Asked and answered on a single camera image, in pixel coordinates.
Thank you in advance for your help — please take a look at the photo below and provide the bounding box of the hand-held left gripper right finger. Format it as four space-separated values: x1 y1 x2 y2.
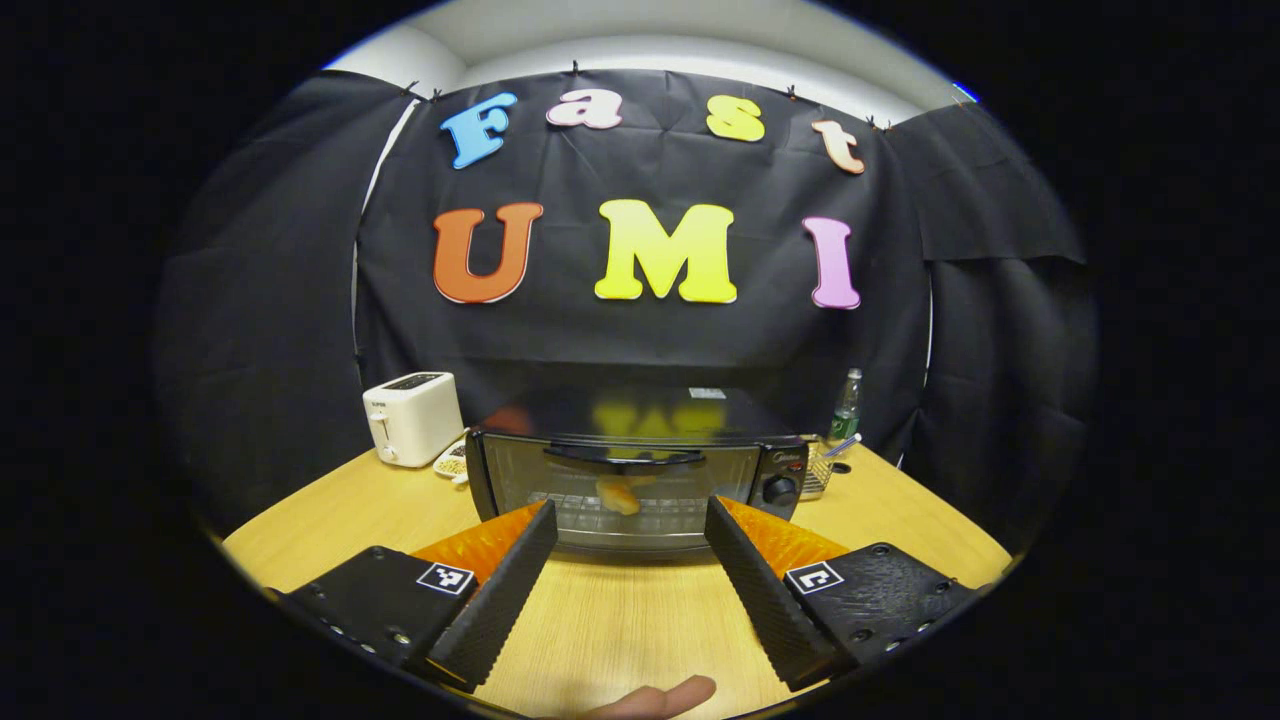
704 495 979 693

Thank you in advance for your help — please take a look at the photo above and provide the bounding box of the black backdrop cloth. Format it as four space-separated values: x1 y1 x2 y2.
155 68 1099 541

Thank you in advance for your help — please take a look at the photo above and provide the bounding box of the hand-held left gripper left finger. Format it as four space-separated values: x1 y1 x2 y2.
278 499 559 691

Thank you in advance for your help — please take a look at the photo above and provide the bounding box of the metal wire basket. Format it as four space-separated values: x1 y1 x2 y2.
800 440 837 501

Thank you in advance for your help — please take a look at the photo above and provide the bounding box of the white toaster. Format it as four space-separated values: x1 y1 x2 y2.
363 372 466 468

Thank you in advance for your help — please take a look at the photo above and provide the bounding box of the black electric oven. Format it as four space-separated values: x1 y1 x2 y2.
465 387 813 553

